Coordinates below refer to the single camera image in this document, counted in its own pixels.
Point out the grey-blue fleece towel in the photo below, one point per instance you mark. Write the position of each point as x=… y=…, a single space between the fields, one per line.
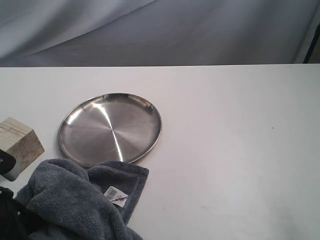
x=71 y=204

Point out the black metal frame post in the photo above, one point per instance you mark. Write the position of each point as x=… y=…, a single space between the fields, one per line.
x=312 y=54

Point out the round stainless steel plate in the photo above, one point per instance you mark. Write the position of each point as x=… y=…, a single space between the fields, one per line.
x=119 y=127

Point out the light wooden cube block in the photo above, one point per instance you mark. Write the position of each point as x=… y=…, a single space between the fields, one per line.
x=21 y=142

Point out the grey backdrop curtain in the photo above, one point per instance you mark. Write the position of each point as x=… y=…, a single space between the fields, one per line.
x=131 y=33

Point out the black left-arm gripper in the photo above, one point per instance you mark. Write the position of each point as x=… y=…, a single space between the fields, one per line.
x=16 y=222

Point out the white clothing label tag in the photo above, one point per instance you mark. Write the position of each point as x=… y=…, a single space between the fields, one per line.
x=116 y=196

